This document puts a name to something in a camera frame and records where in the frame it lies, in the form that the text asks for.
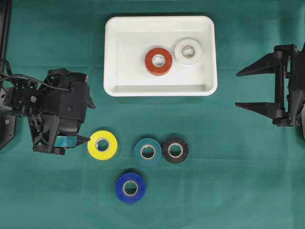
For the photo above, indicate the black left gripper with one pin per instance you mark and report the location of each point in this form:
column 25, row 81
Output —
column 50, row 134

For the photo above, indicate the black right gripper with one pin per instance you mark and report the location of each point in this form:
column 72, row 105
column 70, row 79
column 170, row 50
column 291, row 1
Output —
column 286, row 62

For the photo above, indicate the white tape roll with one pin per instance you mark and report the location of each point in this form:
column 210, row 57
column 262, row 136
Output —
column 188, row 52

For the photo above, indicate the red tape roll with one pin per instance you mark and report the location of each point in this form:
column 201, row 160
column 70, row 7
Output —
column 158, row 61

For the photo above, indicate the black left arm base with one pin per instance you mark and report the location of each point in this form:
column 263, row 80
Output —
column 5, row 10

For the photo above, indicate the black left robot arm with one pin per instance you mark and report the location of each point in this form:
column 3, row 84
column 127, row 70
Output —
column 55, row 109

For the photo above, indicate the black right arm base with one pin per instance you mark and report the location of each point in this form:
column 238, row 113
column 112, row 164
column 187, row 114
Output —
column 300, row 130

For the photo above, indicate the yellow tape roll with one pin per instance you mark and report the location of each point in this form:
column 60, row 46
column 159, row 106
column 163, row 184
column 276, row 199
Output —
column 106, row 154

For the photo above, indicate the green tape roll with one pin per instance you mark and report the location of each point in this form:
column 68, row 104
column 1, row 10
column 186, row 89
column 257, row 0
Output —
column 141, row 145

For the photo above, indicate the blue tape roll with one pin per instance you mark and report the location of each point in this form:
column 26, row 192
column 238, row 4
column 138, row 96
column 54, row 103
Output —
column 121, row 182

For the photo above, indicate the black tape roll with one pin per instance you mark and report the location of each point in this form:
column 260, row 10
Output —
column 175, row 141

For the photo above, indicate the white plastic tray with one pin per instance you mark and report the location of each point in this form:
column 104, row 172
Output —
column 127, row 41

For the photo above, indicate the green table cloth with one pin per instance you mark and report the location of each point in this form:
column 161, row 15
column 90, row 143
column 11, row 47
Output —
column 242, row 172

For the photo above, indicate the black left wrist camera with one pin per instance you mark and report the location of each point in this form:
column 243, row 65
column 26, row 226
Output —
column 68, row 99

